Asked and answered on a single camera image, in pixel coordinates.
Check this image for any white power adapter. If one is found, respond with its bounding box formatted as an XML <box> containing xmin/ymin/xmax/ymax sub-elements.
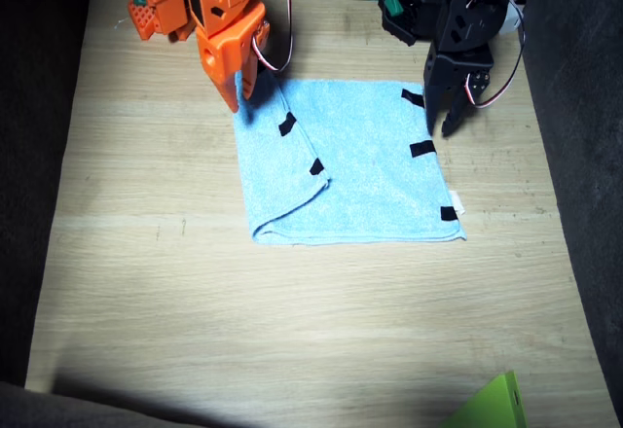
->
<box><xmin>500</xmin><ymin>2</ymin><xmax>525</xmax><ymax>33</ymax></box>

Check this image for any light blue towel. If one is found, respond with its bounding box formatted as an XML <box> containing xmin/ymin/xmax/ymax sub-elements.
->
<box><xmin>232</xmin><ymin>70</ymin><xmax>468</xmax><ymax>248</ymax></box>

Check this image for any grey felt side panel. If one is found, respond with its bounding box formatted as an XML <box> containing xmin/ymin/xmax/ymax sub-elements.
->
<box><xmin>515</xmin><ymin>0</ymin><xmax>623</xmax><ymax>428</ymax></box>

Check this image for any green plastic wedge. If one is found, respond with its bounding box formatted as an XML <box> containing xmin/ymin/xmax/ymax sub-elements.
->
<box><xmin>440</xmin><ymin>370</ymin><xmax>530</xmax><ymax>428</ymax></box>

